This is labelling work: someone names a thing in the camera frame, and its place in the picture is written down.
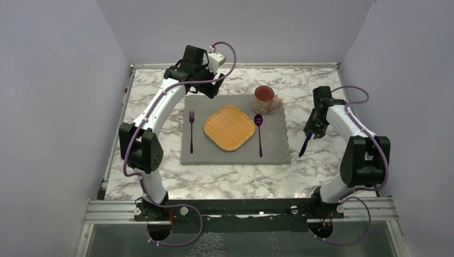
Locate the purple iridescent knife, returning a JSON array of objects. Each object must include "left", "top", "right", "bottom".
[{"left": 298, "top": 132, "right": 313, "bottom": 157}]

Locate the purple iridescent fork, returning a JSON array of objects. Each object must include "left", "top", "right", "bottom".
[{"left": 189, "top": 110, "right": 195, "bottom": 154}]

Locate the grey scalloped cloth placemat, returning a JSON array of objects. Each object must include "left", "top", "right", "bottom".
[{"left": 180, "top": 94, "right": 291, "bottom": 165}]

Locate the purple iridescent spoon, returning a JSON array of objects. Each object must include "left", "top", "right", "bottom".
[{"left": 254, "top": 114, "right": 263, "bottom": 157}]

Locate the pink patterned cup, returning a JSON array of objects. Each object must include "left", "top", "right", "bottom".
[{"left": 253, "top": 86, "right": 282, "bottom": 115}]

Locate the woven yellow wicker tray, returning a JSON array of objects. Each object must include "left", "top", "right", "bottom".
[{"left": 203, "top": 106, "right": 255, "bottom": 152}]

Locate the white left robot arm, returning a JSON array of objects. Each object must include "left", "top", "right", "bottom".
[{"left": 118, "top": 43, "right": 226, "bottom": 220}]

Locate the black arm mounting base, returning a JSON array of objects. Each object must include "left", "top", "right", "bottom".
[{"left": 133, "top": 198, "right": 344, "bottom": 233}]

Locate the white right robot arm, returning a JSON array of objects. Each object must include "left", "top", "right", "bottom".
[{"left": 300, "top": 86, "right": 391, "bottom": 218}]

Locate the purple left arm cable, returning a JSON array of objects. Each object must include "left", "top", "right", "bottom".
[{"left": 123, "top": 41, "right": 237, "bottom": 248}]

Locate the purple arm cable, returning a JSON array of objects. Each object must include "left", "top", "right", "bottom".
[
  {"left": 307, "top": 86, "right": 391, "bottom": 247},
  {"left": 123, "top": 41, "right": 237, "bottom": 248}
]

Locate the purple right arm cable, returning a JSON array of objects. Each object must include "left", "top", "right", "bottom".
[{"left": 307, "top": 86, "right": 391, "bottom": 247}]

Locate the aluminium table frame rail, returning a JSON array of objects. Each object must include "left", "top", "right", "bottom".
[{"left": 75, "top": 200, "right": 140, "bottom": 256}]

